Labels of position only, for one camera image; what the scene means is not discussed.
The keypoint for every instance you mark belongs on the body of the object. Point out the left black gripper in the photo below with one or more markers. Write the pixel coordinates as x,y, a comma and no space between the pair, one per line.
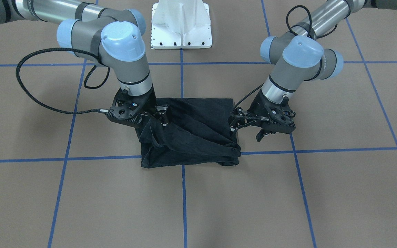
255,105

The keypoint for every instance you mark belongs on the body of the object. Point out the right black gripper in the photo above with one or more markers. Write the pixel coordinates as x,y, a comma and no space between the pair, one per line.
150,103

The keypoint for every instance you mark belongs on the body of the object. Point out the black graphic t-shirt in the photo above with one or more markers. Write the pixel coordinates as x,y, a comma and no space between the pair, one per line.
199,132

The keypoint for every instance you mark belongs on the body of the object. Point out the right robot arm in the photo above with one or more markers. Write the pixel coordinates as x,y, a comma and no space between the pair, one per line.
108,37

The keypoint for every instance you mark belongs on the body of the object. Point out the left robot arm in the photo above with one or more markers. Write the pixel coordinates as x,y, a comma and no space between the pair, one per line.
297,57

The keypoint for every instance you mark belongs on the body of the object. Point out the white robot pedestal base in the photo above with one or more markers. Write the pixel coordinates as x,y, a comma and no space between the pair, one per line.
181,24

